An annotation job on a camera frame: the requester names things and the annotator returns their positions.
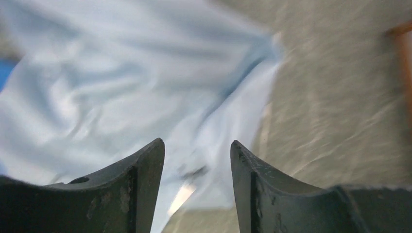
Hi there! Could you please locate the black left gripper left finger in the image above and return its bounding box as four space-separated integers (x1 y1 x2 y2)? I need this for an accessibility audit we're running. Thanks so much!
0 138 165 233

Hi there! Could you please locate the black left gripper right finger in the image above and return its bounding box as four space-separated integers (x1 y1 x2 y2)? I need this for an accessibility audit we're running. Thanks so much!
230 141 412 233

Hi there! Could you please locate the light blue pillowcase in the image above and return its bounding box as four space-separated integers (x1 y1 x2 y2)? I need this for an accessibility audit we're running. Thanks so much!
0 0 282 233

